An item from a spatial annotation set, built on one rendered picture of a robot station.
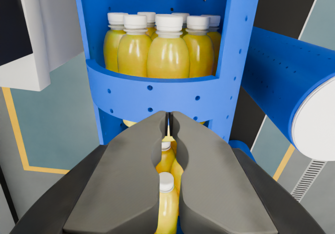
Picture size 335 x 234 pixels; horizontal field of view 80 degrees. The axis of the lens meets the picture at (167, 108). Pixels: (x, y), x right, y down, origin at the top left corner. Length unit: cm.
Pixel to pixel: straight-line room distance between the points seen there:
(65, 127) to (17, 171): 80
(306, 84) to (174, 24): 41
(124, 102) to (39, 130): 185
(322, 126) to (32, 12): 67
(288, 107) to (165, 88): 43
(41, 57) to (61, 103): 146
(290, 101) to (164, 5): 40
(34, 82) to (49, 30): 11
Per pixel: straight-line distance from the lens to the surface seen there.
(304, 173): 253
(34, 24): 40
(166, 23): 30
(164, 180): 47
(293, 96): 62
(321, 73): 63
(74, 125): 194
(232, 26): 28
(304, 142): 67
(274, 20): 148
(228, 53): 29
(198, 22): 36
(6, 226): 299
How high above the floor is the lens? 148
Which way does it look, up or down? 62 degrees down
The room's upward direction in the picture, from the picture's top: 180 degrees counter-clockwise
